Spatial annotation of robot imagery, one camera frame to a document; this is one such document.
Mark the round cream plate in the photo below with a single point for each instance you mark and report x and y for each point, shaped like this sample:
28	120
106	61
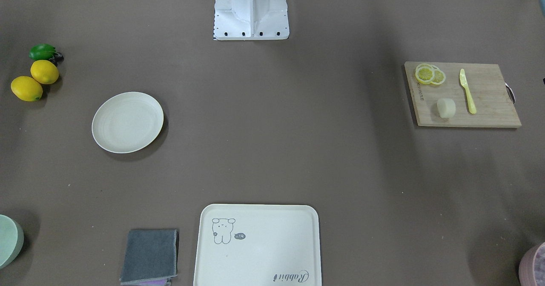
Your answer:
127	122

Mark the white steamed bun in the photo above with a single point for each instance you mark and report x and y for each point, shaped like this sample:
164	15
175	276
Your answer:
446	108

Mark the cream rabbit tray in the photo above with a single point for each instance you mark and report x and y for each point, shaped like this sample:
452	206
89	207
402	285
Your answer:
258	245

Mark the lemon slice front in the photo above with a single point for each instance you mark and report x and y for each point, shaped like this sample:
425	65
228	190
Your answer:
425	73

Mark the lemon slice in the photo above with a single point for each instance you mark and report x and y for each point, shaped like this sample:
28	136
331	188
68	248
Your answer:
425	73
439	76

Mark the grey folded cloth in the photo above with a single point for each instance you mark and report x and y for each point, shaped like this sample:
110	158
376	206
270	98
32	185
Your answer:
150	257

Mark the lemon slice back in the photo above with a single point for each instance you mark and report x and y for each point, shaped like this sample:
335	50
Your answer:
439	76

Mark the yellow plastic knife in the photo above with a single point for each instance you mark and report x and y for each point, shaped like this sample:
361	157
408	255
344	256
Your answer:
469	98

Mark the wooden cutting board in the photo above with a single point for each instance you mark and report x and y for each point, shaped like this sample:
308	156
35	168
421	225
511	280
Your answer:
494	107

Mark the dark purple small fruit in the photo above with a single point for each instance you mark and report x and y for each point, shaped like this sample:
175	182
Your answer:
56	58

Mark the yellow lemon upper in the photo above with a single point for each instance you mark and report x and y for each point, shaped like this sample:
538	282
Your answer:
44	72

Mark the yellow lemon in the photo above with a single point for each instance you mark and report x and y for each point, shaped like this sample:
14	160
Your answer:
27	88
44	72

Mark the green lime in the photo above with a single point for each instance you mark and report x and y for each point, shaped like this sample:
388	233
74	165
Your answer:
42	52

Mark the yellow lemon lower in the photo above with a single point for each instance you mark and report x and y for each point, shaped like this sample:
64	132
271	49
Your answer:
27	88

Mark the mint green bowl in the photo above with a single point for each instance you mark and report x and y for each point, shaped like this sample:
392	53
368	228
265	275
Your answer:
11	240

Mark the pink bowl with ice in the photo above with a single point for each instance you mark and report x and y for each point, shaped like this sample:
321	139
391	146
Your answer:
532	267

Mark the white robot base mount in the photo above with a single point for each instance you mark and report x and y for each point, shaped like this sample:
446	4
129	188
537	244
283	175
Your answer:
251	20

